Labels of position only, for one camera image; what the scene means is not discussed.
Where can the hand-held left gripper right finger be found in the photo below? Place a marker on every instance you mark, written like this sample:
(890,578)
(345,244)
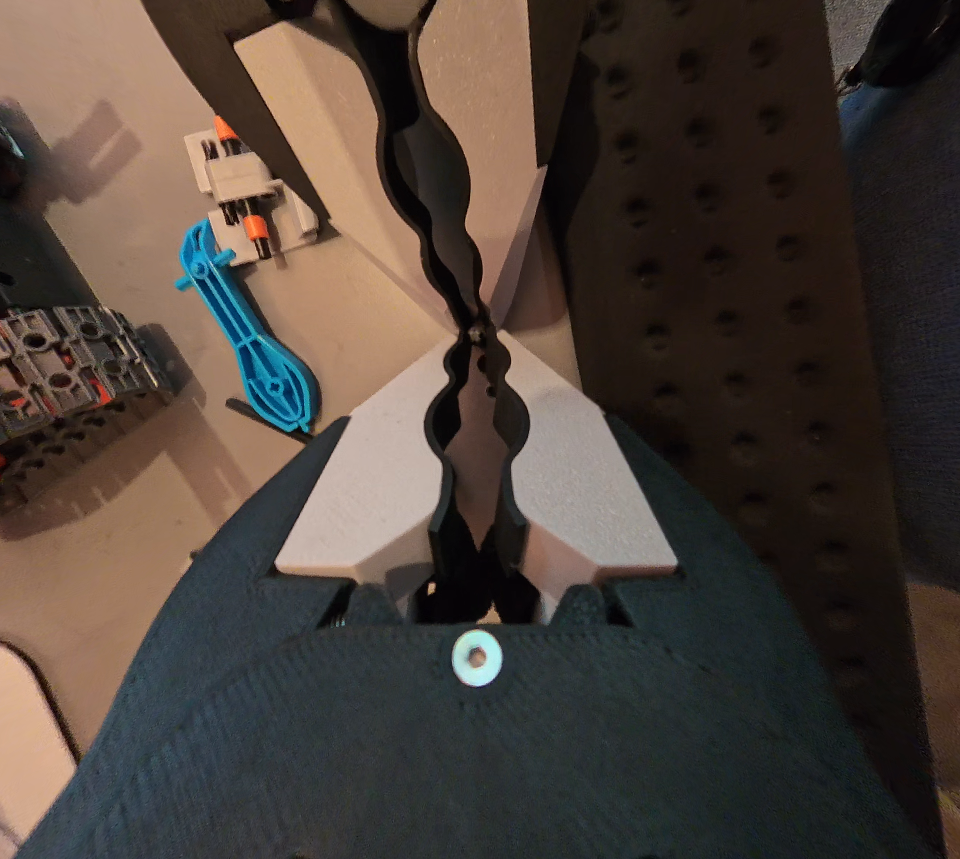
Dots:
(592,499)

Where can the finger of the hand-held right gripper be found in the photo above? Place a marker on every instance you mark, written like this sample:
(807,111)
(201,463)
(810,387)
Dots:
(322,109)
(487,64)

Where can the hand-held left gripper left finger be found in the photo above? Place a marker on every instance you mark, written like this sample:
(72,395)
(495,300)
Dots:
(360,499)

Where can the silver cylinder connector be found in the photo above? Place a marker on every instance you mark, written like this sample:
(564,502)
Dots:
(474,334)

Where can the white block with orange pins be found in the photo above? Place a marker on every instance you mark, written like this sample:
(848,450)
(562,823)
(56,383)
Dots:
(240,180)

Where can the short black cross axle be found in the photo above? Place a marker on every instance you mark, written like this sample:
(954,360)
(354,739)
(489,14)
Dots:
(244,410)

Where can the blue plastic tool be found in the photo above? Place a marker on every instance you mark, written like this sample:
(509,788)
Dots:
(247,326)

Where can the black perforated panel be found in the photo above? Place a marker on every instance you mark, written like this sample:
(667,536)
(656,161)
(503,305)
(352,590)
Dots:
(712,236)

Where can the tracked toy robot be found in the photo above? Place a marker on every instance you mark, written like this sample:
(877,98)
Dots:
(75,356)

